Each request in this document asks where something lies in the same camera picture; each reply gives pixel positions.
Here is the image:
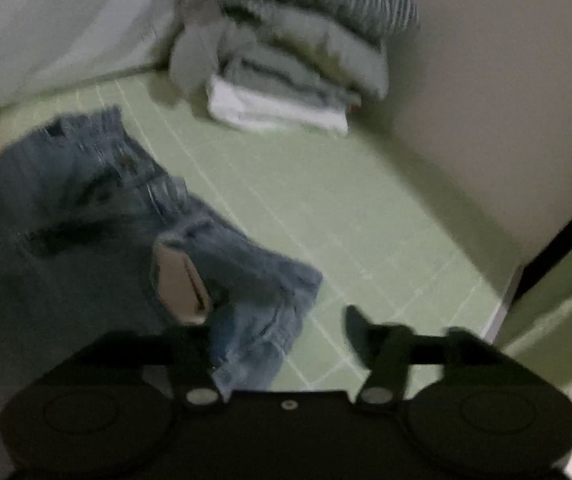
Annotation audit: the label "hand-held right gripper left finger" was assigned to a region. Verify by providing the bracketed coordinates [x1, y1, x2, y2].
[72, 326, 225, 411]

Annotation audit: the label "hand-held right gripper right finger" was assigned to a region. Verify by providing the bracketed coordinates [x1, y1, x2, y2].
[344, 305, 506, 411]

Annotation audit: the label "blue denim jeans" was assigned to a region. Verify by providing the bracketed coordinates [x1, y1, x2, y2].
[0, 105, 325, 397]

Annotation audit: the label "green checked bed sheet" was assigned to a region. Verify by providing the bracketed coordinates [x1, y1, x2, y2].
[0, 67, 522, 396]

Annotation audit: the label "white folded cloth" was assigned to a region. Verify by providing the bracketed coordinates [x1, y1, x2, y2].
[207, 75, 351, 136]

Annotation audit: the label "pale blue folded garment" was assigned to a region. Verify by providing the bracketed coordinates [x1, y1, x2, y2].
[221, 52, 361, 111]

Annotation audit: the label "pale grey-green folded garment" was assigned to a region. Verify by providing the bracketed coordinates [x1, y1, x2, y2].
[218, 0, 391, 98]

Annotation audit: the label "grey crumpled cloth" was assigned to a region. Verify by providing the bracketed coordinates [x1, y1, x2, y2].
[168, 0, 224, 96]

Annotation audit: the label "white curtain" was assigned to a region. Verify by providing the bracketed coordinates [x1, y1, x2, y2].
[0, 0, 194, 120]

